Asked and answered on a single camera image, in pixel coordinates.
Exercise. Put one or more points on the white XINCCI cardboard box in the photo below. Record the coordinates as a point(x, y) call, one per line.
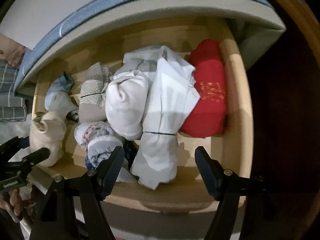
point(28, 21)

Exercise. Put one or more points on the light blue underwear roll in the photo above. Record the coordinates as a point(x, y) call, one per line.
point(57, 97)

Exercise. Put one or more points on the grey wooden drawer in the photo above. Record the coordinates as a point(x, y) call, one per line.
point(233, 149)

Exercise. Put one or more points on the grey nightstand cabinet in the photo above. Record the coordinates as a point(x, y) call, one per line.
point(257, 27)

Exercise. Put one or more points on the person's left hand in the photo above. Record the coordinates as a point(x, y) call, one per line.
point(14, 203)

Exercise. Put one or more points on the cream beige roll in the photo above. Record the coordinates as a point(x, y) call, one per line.
point(48, 130)

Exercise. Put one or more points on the white grey banded roll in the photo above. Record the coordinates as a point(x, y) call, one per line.
point(172, 96)

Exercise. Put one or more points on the grey plaid blanket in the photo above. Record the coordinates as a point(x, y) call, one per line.
point(13, 108)

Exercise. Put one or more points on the wooden chair frame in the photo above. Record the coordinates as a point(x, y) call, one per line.
point(306, 22)

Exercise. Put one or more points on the pink floral white roll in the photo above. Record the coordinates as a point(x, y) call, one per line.
point(97, 138)

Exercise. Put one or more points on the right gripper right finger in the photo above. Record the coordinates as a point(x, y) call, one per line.
point(226, 187)

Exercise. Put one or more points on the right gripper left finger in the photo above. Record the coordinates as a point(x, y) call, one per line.
point(72, 207)

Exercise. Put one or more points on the hexagon pattern beige roll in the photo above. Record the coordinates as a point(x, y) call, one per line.
point(93, 94)

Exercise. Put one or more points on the white fluffy roll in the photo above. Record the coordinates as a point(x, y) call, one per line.
point(125, 104)

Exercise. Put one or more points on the red underwear roll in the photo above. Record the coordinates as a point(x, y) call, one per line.
point(208, 117)

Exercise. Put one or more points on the navy floral underwear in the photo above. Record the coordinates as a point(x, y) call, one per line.
point(91, 162)

